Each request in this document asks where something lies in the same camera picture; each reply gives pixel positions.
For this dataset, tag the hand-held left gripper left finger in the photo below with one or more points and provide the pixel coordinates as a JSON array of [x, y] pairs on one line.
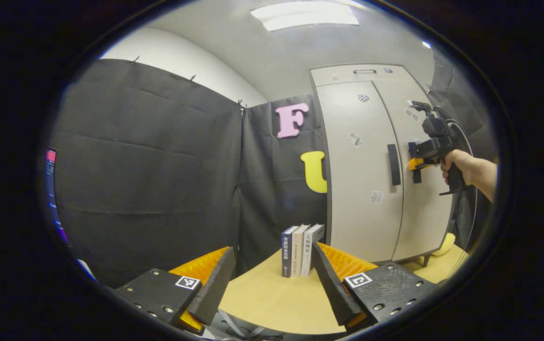
[[217, 284]]

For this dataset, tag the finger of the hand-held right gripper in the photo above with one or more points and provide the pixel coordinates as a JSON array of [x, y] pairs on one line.
[[423, 163]]

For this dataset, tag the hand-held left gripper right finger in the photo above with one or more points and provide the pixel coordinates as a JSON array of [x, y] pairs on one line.
[[331, 284]]

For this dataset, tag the grey shoe cabinet door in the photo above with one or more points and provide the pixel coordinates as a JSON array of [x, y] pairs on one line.
[[423, 218], [357, 189]]

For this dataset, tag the grey double-door shoe cabinet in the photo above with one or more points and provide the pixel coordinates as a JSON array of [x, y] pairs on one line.
[[321, 76]]

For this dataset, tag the grey cabinet drawer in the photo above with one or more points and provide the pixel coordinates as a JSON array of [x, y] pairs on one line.
[[338, 76]]

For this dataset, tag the white book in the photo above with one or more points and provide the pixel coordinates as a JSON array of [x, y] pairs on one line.
[[308, 246]]

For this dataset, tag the beige spine book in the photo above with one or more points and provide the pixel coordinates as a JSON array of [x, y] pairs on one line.
[[297, 251]]

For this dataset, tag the dark blue book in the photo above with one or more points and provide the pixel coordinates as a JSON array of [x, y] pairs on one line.
[[287, 251]]

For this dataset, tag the yellow round bread toy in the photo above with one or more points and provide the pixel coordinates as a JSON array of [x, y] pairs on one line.
[[446, 244]]

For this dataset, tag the black backdrop cloth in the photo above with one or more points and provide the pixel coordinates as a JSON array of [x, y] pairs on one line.
[[148, 166]]

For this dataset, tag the ceiling light panel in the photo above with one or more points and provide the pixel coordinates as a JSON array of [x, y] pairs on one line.
[[305, 15]]

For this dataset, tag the computer monitor screen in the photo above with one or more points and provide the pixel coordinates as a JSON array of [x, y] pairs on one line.
[[53, 189]]

